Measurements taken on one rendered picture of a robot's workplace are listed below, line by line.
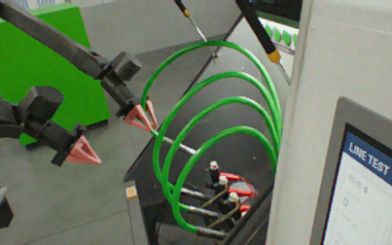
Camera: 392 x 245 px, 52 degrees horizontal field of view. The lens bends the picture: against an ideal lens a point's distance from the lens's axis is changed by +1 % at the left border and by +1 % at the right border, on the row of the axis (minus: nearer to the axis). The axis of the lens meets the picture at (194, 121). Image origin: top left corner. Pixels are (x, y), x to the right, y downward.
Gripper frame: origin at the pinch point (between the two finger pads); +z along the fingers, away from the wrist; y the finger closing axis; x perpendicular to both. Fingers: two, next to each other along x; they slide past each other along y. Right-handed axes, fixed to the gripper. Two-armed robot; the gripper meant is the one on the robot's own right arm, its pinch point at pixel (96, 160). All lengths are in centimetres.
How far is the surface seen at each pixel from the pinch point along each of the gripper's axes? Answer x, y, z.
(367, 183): -46, 46, 22
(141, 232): 2.5, -14.3, 21.7
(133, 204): 16.5, -17.5, 18.4
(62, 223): 144, -153, 18
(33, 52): 291, -120, -85
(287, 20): 16, 53, 20
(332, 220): -42, 38, 26
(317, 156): -36, 42, 22
